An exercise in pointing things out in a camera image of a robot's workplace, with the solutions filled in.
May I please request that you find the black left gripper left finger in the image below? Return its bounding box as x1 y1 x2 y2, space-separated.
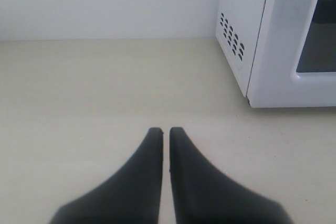
50 127 163 223

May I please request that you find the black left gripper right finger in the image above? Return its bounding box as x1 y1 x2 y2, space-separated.
170 127 291 223

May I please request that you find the white microwave oven body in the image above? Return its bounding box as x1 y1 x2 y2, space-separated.
215 0 266 96

